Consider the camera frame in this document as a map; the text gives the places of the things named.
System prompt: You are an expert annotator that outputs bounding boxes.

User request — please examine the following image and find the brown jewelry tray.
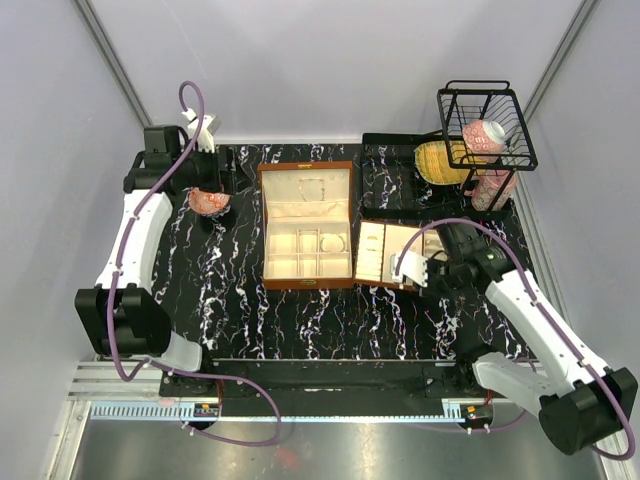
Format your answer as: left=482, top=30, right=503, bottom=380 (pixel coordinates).
left=353, top=221, right=447, bottom=290

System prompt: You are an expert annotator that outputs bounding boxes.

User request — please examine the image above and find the yellow woven plate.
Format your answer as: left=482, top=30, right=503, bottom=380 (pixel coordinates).
left=414, top=140, right=486, bottom=186

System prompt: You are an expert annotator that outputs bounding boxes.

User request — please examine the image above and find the necklace in box lid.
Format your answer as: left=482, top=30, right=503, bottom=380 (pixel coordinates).
left=297, top=175, right=328, bottom=203

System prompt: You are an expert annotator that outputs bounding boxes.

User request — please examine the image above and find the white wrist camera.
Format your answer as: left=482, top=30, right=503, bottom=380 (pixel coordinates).
left=182, top=108, right=221, bottom=153
left=390, top=251, right=428, bottom=287

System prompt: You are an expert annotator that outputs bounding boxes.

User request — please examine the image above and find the purple cable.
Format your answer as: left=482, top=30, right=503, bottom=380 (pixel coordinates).
left=107, top=80, right=284, bottom=446
left=392, top=217, right=634, bottom=461

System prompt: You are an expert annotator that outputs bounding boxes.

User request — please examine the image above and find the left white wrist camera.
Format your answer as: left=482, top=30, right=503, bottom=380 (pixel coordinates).
left=182, top=108, right=221, bottom=153

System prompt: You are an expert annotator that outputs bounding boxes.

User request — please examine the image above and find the pink patterned bowl in rack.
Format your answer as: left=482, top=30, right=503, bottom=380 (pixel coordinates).
left=462, top=119, right=506, bottom=154

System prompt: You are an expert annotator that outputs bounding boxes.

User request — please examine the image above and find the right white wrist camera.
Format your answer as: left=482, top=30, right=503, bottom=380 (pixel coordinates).
left=390, top=251, right=428, bottom=287

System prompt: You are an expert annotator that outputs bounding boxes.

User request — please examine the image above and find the pink patterned cup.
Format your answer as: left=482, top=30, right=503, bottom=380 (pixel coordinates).
left=467, top=170, right=517, bottom=211

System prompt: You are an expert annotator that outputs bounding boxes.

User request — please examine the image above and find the brown jewelry box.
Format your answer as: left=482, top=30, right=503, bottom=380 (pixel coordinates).
left=258, top=161, right=353, bottom=290

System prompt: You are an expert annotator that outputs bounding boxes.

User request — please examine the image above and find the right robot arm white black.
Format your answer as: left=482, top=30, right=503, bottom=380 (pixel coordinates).
left=420, top=218, right=639, bottom=461

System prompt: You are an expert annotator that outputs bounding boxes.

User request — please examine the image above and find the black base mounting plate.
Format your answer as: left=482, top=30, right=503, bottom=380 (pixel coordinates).
left=159, top=359, right=487, bottom=420

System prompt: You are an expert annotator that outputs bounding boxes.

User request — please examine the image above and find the black wire dish rack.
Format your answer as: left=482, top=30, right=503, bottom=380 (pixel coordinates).
left=436, top=80, right=538, bottom=171

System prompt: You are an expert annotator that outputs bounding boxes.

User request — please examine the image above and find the red patterned bowl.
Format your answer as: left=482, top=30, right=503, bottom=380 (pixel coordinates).
left=188, top=187, right=231, bottom=218

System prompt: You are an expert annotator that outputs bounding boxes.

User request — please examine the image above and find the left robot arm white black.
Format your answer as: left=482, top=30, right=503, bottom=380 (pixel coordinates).
left=74, top=115, right=240, bottom=396

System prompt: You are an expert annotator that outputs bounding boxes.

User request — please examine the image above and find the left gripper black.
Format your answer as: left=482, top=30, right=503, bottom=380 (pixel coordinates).
left=174, top=141, right=253, bottom=195

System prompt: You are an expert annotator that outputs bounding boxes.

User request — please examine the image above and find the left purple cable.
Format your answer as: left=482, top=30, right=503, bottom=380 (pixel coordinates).
left=107, top=80, right=284, bottom=446

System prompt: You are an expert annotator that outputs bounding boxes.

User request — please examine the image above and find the black flat drain tray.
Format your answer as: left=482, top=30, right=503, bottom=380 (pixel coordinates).
left=360, top=130, right=506, bottom=225

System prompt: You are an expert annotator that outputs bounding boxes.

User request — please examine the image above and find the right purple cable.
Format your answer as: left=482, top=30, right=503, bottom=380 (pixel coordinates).
left=392, top=217, right=634, bottom=461

